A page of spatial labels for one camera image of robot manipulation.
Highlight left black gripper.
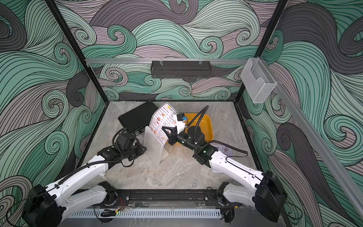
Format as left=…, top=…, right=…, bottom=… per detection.
left=122, top=141, right=147, bottom=161

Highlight dim sum menu sheet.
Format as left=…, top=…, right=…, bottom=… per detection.
left=149, top=102, right=177, bottom=145

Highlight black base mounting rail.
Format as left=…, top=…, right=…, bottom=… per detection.
left=113, top=188, right=242, bottom=208

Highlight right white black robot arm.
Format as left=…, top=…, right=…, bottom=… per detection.
left=162, top=126, right=287, bottom=222

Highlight clear mesh wall pocket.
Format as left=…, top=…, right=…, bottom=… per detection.
left=241, top=58, right=277, bottom=104

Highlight yellow plastic tray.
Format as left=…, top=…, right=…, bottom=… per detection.
left=172, top=113, right=214, bottom=142

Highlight white slotted cable duct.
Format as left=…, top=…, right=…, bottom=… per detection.
left=70, top=208, right=222, bottom=219

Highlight black hard case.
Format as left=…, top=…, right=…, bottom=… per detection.
left=118, top=102, right=158, bottom=136

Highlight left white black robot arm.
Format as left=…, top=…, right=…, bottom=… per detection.
left=22, top=131, right=147, bottom=227

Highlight black wall shelf tray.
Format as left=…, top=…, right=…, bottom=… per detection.
left=150, top=61, right=212, bottom=79

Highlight aluminium wall rail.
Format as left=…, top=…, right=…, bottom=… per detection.
left=85, top=58, right=248, bottom=65

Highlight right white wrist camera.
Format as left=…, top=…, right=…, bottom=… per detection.
left=173, top=113, right=188, bottom=134

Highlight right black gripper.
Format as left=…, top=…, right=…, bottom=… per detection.
left=164, top=126, right=199, bottom=153

